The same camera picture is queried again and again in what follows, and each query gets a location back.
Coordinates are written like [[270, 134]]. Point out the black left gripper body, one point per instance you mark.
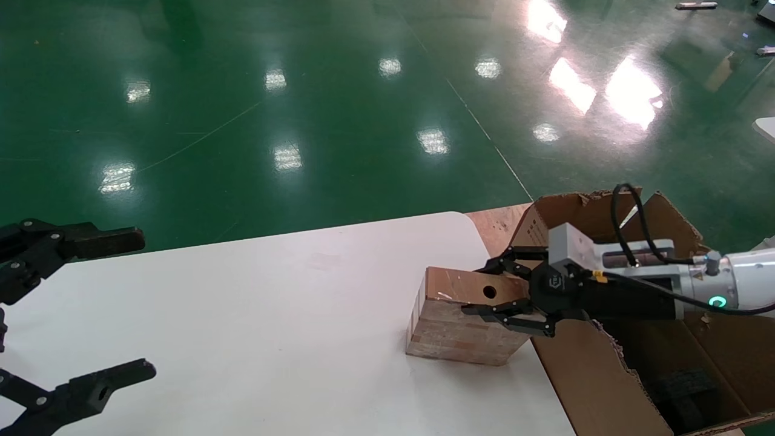
[[2, 330]]

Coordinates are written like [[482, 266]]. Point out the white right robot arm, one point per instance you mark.
[[751, 272]]

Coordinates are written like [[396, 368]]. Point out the white pole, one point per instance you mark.
[[768, 242]]

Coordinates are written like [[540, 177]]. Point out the small grey floor object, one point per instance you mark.
[[766, 52]]

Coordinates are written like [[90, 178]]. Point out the white rounded table corner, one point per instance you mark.
[[768, 128]]

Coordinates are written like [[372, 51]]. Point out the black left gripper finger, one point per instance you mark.
[[91, 392], [103, 241]]

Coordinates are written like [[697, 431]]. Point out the small brown wood-pattern box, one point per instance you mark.
[[454, 327]]

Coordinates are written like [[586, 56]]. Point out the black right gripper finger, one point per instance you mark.
[[514, 318], [514, 261]]

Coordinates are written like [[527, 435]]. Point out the big torn cardboard box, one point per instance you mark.
[[581, 375]]

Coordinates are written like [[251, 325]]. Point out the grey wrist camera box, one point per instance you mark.
[[572, 245]]

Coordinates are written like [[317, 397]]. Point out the brown wooden board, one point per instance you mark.
[[493, 227]]

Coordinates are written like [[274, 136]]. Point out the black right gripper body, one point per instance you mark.
[[557, 290]]

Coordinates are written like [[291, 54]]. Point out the black foam block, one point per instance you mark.
[[684, 393]]

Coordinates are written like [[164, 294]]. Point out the dark machine base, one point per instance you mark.
[[768, 9]]

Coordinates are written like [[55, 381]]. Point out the grey flat bar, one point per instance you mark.
[[696, 6]]

